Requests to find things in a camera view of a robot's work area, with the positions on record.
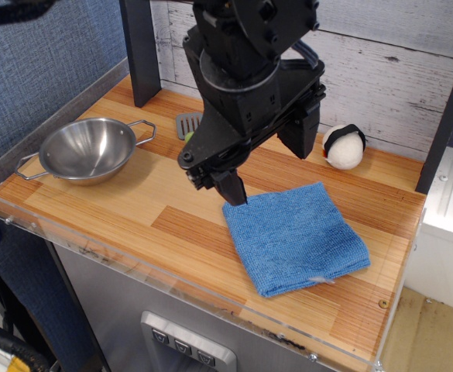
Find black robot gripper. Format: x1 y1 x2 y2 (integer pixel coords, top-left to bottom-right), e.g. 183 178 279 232
178 26 325 205

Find blue microfiber towel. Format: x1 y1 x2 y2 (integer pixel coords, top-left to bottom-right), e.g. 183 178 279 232
222 182 370 298

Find grey spatula with green handle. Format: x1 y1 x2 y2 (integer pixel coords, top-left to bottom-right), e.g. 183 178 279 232
175 112 203 141

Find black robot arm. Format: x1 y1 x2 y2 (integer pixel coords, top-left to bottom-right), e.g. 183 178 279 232
178 1 325 206

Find white plush ball black band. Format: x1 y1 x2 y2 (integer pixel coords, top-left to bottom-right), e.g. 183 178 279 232
322 124 366 171

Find white ribbed appliance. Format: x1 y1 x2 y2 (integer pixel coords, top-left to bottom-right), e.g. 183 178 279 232
405 147 453 307

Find silver panel with buttons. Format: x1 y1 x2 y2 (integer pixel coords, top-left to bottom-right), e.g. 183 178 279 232
140 311 238 371

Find clear acrylic table guard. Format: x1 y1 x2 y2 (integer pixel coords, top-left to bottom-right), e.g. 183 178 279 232
0 178 425 371

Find yellow and black object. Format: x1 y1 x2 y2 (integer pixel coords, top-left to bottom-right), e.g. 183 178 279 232
0 329 50 371

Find stainless steel bowl with handles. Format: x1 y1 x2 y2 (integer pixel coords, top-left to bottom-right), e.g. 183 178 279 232
15 118 157 186

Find dark grey right post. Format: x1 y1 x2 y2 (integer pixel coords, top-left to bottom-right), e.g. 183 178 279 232
415 87 453 194

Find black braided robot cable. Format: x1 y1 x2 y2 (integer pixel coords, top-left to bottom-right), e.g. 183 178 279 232
0 0 57 27

